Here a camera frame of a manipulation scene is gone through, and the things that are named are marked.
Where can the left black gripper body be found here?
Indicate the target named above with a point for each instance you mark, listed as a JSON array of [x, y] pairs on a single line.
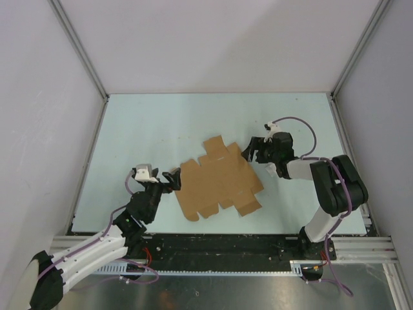
[[155, 189]]

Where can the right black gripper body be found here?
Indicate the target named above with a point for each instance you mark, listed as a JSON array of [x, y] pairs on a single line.
[[269, 155]]

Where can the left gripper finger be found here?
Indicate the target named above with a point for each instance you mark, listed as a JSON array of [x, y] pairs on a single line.
[[175, 183], [167, 175]]

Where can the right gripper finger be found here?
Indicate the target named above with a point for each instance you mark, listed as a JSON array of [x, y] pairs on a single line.
[[258, 144], [250, 154]]

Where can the brown cardboard box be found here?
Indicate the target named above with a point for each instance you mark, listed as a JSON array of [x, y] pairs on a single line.
[[220, 179]]

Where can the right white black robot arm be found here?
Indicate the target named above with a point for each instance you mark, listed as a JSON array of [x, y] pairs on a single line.
[[339, 187]]

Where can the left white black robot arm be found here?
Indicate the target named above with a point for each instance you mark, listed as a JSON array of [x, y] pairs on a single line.
[[59, 272]]

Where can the small white paper scrap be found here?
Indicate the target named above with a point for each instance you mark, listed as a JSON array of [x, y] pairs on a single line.
[[271, 169]]

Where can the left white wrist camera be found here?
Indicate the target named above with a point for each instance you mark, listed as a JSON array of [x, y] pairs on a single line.
[[143, 173]]

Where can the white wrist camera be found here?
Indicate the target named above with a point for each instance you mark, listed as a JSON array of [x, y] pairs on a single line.
[[272, 128], [143, 173]]

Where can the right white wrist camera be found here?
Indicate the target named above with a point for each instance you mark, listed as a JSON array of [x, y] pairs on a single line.
[[272, 128]]

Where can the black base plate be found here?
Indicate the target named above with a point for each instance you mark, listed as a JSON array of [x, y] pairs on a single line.
[[224, 252]]

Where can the aluminium frame rail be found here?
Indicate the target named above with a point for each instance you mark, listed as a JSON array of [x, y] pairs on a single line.
[[353, 250]]

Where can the perforated cable duct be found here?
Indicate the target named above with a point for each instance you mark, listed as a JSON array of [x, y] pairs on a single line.
[[293, 269]]

